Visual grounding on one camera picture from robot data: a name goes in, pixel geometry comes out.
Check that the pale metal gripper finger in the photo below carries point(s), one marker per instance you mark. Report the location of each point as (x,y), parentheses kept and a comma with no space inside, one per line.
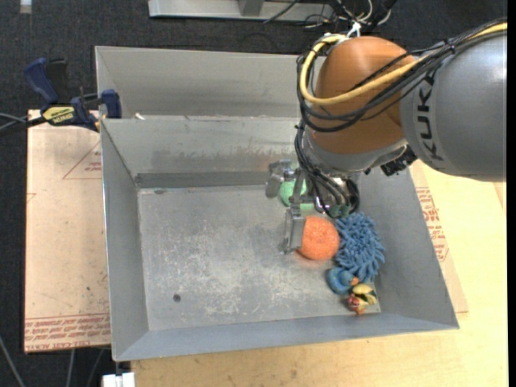
(287,236)
(297,234)

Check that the green sponge ball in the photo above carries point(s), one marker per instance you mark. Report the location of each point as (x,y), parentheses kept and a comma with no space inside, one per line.
(287,194)

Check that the orange sponge ball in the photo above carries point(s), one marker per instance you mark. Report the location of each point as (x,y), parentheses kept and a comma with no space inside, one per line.
(320,238)

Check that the blue toy duck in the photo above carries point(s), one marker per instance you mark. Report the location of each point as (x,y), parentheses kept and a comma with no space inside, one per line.
(338,280)

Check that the blue shaggy cloth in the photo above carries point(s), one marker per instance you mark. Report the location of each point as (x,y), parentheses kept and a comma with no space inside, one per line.
(359,246)

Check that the grey metal bin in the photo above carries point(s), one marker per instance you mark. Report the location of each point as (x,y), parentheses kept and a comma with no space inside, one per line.
(209,248)

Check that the yellow and red toy duck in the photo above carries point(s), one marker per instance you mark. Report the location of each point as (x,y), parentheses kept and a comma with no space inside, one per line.
(362,296)

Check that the brown cardboard board, red print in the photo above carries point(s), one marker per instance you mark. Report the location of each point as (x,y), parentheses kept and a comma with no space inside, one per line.
(64,236)

